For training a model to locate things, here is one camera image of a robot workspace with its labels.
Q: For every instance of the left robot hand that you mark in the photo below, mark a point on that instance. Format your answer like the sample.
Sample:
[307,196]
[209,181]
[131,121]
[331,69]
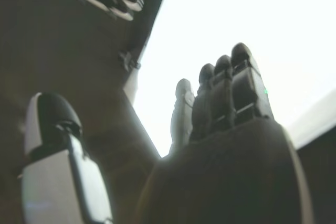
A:
[223,176]

